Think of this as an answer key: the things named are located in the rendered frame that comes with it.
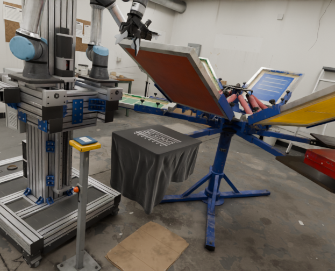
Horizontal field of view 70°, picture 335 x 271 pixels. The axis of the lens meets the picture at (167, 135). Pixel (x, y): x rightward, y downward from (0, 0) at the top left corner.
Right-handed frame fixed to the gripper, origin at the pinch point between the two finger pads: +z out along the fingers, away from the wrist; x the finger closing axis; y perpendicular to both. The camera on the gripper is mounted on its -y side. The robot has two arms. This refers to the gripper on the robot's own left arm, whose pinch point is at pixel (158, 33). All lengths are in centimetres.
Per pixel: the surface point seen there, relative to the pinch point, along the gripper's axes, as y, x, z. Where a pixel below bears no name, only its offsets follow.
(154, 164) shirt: 66, 102, -47
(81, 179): 86, 82, -82
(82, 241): 133, 89, -80
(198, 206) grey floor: 160, 66, 53
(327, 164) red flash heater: 39, 160, 26
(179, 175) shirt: 82, 98, -19
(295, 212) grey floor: 153, 118, 160
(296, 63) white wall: 3, -86, 385
